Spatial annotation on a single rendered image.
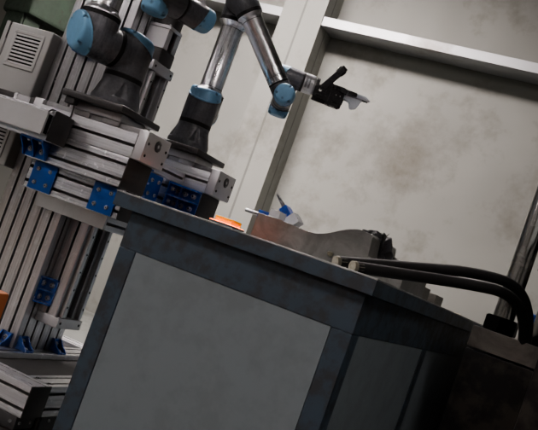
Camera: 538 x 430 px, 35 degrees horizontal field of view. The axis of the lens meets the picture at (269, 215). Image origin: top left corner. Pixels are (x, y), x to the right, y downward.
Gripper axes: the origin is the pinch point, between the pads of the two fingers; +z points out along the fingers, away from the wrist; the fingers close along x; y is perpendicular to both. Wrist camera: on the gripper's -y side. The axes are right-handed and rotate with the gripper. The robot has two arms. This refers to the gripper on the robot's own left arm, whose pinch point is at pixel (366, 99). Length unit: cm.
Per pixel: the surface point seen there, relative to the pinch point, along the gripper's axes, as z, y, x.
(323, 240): -5, 49, 73
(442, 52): 56, -60, -205
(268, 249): -23, 50, 135
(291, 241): -13, 53, 69
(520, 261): 47, 35, 86
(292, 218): -14, 48, 49
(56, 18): -181, 0, -236
